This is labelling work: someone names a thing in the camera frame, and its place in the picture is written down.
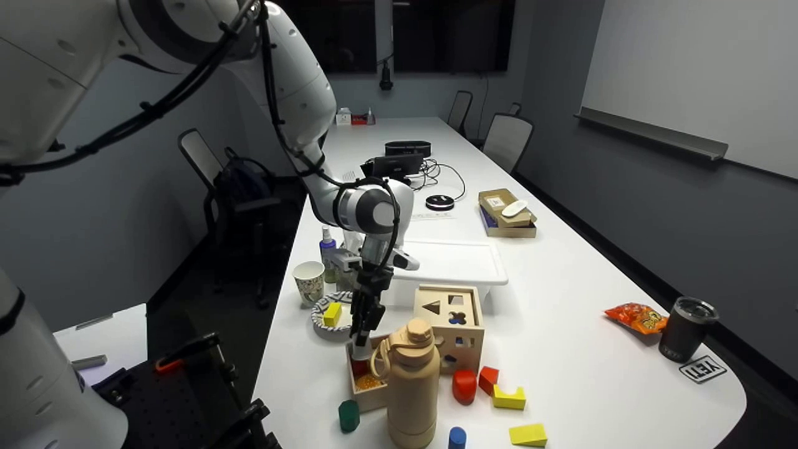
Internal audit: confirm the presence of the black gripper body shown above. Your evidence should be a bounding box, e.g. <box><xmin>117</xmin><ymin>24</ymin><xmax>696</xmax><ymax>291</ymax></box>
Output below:
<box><xmin>345</xmin><ymin>256</ymin><xmax>396</xmax><ymax>320</ymax></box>

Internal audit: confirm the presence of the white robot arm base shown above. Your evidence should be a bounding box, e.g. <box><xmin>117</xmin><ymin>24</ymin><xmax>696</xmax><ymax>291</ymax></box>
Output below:
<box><xmin>0</xmin><ymin>264</ymin><xmax>131</xmax><ymax>449</ymax></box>

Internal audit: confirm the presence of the grey tissue box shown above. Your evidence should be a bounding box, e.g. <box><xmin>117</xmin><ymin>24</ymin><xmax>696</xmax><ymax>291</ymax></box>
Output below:
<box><xmin>330</xmin><ymin>231</ymin><xmax>368</xmax><ymax>295</ymax></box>

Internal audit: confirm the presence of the wooden tray box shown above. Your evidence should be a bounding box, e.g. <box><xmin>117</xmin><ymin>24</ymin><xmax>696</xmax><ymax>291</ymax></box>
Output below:
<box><xmin>345</xmin><ymin>330</ymin><xmax>395</xmax><ymax>417</ymax></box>

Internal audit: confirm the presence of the black rectangular box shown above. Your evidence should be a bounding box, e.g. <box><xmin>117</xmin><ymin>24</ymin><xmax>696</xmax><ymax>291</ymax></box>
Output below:
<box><xmin>381</xmin><ymin>136</ymin><xmax>436</xmax><ymax>160</ymax></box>

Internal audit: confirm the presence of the striped round plate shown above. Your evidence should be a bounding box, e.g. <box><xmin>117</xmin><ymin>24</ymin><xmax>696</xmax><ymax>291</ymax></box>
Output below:
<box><xmin>307</xmin><ymin>289</ymin><xmax>360</xmax><ymax>342</ymax></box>

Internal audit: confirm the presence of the yellow block with hole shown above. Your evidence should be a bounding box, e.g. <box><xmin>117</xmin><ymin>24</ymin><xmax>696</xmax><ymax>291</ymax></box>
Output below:
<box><xmin>319</xmin><ymin>300</ymin><xmax>345</xmax><ymax>330</ymax></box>

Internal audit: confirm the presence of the blue spray bottle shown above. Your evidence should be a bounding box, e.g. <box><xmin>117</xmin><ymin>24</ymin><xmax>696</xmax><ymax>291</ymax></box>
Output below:
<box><xmin>317</xmin><ymin>228</ymin><xmax>342</xmax><ymax>286</ymax></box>

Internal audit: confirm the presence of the patterned paper cup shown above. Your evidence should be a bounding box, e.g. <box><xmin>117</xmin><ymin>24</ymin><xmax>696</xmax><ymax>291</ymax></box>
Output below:
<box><xmin>291</xmin><ymin>260</ymin><xmax>330</xmax><ymax>309</ymax></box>

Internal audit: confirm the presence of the wooden shape sorter cube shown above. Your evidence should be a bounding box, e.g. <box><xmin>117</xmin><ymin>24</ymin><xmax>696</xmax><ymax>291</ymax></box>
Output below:
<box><xmin>411</xmin><ymin>281</ymin><xmax>488</xmax><ymax>377</ymax></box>

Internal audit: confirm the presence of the tan water bottle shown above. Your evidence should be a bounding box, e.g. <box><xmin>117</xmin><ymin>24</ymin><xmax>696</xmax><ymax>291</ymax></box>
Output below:
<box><xmin>368</xmin><ymin>317</ymin><xmax>443</xmax><ymax>449</ymax></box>

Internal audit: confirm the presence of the green cylinder block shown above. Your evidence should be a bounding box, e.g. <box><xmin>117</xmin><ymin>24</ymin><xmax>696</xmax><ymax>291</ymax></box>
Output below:
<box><xmin>337</xmin><ymin>397</ymin><xmax>365</xmax><ymax>437</ymax></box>

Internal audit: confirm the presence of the black round puck speaker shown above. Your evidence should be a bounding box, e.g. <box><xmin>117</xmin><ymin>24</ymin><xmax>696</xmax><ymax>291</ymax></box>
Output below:
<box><xmin>423</xmin><ymin>191</ymin><xmax>459</xmax><ymax>215</ymax></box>

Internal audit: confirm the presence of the red cylinder block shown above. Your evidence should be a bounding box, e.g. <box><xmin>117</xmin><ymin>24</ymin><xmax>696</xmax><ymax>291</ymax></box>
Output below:
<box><xmin>451</xmin><ymin>366</ymin><xmax>478</xmax><ymax>410</ymax></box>

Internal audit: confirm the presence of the red angular block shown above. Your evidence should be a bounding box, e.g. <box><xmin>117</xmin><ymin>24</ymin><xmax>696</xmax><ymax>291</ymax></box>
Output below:
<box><xmin>476</xmin><ymin>363</ymin><xmax>502</xmax><ymax>397</ymax></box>

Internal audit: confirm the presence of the yellow notched block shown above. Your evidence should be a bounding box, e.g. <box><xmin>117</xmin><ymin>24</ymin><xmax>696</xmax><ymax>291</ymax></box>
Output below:
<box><xmin>491</xmin><ymin>383</ymin><xmax>529</xmax><ymax>413</ymax></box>

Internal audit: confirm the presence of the black backpack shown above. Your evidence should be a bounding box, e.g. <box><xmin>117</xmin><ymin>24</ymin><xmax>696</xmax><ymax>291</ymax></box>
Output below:
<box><xmin>215</xmin><ymin>154</ymin><xmax>284</xmax><ymax>219</ymax></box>

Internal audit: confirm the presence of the yellow flat block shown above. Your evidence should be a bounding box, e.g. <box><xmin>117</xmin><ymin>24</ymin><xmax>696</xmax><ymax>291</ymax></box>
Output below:
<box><xmin>506</xmin><ymin>422</ymin><xmax>552</xmax><ymax>449</ymax></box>

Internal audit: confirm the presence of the dark framed grey chair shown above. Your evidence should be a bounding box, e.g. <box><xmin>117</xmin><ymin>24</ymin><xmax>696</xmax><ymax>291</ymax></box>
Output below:
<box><xmin>443</xmin><ymin>88</ymin><xmax>476</xmax><ymax>135</ymax></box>

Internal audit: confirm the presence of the grey mesh chair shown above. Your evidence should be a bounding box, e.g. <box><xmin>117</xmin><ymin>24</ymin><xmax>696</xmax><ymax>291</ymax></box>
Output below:
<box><xmin>478</xmin><ymin>112</ymin><xmax>538</xmax><ymax>178</ymax></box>

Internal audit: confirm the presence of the black chair with backpack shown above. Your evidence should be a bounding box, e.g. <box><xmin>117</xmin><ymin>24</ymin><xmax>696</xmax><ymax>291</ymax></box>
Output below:
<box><xmin>175</xmin><ymin>128</ymin><xmax>290</xmax><ymax>281</ymax></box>

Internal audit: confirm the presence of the white side panel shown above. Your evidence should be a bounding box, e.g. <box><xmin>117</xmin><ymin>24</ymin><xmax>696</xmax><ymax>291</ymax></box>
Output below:
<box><xmin>52</xmin><ymin>302</ymin><xmax>151</xmax><ymax>390</ymax></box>

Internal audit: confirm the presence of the orange snack bag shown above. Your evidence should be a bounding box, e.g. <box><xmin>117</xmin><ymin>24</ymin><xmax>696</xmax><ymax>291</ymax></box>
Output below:
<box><xmin>603</xmin><ymin>302</ymin><xmax>671</xmax><ymax>340</ymax></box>

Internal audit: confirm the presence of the black tumbler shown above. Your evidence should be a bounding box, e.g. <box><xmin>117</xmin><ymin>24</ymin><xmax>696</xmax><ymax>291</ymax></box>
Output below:
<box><xmin>659</xmin><ymin>295</ymin><xmax>724</xmax><ymax>363</ymax></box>

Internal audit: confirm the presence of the grey whiteboard tray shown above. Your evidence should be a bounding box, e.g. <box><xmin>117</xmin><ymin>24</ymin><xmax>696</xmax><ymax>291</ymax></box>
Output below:
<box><xmin>577</xmin><ymin>105</ymin><xmax>734</xmax><ymax>165</ymax></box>

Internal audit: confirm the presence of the black white tag sticker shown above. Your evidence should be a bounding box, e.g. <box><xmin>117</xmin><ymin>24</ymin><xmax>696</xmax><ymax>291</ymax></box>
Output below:
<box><xmin>676</xmin><ymin>355</ymin><xmax>731</xmax><ymax>387</ymax></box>

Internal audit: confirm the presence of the whiteboard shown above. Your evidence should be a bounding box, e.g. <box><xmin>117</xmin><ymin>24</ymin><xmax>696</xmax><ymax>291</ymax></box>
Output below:
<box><xmin>579</xmin><ymin>0</ymin><xmax>798</xmax><ymax>183</ymax></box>

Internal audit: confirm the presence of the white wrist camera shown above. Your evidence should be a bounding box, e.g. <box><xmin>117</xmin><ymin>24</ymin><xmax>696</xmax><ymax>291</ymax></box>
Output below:
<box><xmin>390</xmin><ymin>245</ymin><xmax>423</xmax><ymax>275</ymax></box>

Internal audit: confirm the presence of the black desk cable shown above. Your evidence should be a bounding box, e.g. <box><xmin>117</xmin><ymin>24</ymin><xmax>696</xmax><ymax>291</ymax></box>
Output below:
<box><xmin>417</xmin><ymin>158</ymin><xmax>472</xmax><ymax>201</ymax></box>

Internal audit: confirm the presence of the black wall monitor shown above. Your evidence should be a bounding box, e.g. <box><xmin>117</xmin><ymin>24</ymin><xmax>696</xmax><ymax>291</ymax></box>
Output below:
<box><xmin>284</xmin><ymin>0</ymin><xmax>519</xmax><ymax>78</ymax></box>

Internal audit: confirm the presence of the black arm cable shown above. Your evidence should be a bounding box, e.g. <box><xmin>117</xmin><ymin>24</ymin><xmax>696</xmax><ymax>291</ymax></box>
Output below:
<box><xmin>0</xmin><ymin>0</ymin><xmax>401</xmax><ymax>251</ymax></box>

